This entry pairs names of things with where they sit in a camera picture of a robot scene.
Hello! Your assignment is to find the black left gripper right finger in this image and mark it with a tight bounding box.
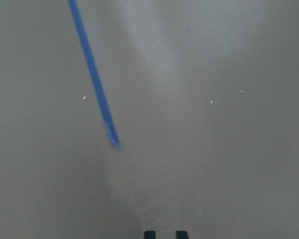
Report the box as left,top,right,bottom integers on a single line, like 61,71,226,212
175,231,189,239

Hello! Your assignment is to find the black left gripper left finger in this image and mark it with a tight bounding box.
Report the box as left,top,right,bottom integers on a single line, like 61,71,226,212
144,231,155,239

